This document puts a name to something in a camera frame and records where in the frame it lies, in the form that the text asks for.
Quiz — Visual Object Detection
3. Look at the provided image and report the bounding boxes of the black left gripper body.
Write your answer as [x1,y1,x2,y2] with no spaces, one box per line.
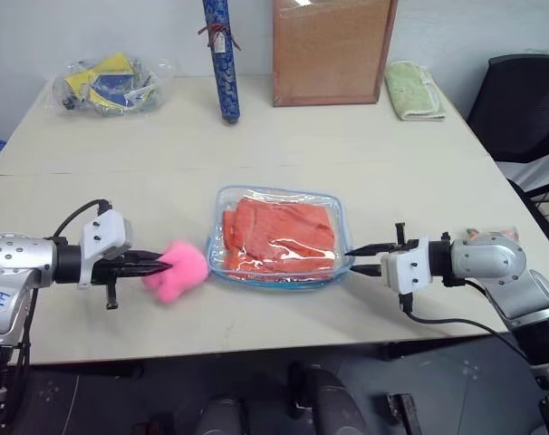
[91,251,133,312]

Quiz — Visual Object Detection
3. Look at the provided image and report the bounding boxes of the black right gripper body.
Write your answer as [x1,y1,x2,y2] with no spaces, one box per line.
[382,221,420,257]

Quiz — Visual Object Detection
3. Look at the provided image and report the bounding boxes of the pink fluffy cloth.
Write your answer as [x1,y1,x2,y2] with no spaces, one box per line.
[140,239,210,305]

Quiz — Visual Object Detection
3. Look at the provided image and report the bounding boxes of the clear plastic pouch blue trim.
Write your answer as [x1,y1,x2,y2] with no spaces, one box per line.
[204,184,357,294]

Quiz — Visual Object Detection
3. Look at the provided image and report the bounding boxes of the orange cloth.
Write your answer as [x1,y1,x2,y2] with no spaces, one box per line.
[221,196,340,278]

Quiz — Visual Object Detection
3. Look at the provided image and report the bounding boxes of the small clear bag orange bits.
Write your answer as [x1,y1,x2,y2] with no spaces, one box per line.
[461,225,521,242]

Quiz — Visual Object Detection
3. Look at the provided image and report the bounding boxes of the large dark rounded shape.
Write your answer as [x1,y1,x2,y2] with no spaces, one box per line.
[301,363,371,435]

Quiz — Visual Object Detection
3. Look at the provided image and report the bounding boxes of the green folded towel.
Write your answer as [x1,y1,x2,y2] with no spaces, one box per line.
[383,60,448,123]

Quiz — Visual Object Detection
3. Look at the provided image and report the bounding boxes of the black flat foot plate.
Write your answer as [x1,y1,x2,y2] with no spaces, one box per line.
[384,392,423,435]

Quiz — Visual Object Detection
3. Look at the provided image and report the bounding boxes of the small dark rounded shape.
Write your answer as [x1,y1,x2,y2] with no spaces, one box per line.
[195,397,246,435]

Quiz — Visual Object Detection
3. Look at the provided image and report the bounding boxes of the black mesh office chair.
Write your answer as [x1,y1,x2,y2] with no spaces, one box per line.
[465,53,549,239]

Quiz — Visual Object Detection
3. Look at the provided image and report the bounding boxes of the yellow and blue folded fabric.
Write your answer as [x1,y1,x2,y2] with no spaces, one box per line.
[64,52,163,115]

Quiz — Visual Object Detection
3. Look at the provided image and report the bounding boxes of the clear crumpled plastic bag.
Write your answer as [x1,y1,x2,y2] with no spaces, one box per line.
[47,51,176,119]

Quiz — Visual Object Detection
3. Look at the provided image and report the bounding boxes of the blue patterned scroll tube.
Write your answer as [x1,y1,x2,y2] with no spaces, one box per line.
[197,0,244,128]

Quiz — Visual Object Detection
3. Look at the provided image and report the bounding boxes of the wooden framed cork board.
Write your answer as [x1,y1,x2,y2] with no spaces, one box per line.
[271,0,400,109]

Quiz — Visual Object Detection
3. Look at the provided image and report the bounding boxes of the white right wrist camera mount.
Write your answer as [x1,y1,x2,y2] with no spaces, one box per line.
[380,236,432,295]

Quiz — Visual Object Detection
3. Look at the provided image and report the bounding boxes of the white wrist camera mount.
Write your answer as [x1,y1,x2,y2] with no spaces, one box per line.
[77,208,133,291]
[380,236,432,295]

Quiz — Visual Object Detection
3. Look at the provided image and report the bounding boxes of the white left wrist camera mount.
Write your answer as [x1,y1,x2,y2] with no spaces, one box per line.
[77,208,133,291]

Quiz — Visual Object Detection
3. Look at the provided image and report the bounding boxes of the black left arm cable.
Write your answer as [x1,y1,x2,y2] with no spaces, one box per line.
[51,198,111,241]

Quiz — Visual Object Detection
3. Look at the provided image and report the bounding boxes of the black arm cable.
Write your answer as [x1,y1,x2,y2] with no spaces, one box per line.
[51,198,111,241]
[398,278,536,366]

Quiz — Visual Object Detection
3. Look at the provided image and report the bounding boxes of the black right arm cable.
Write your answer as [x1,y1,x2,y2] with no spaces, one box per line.
[398,278,536,366]

